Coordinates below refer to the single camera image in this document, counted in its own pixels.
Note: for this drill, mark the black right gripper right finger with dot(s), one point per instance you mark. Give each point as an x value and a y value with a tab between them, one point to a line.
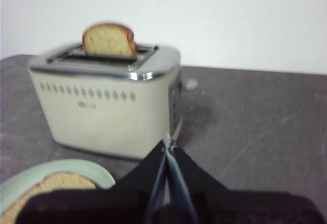
230	208

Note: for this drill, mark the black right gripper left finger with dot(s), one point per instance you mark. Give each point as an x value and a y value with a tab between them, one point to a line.
102	206

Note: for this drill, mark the pale green round plate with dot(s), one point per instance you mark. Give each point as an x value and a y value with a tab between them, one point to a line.
97	173

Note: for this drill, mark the large toasted bread slice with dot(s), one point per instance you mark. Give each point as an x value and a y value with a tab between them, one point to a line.
64	182

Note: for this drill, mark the cream toaster with chrome top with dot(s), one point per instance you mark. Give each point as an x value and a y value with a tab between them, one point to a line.
107	114

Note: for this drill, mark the small toasted bread slice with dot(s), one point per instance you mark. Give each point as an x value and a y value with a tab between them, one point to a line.
107	43

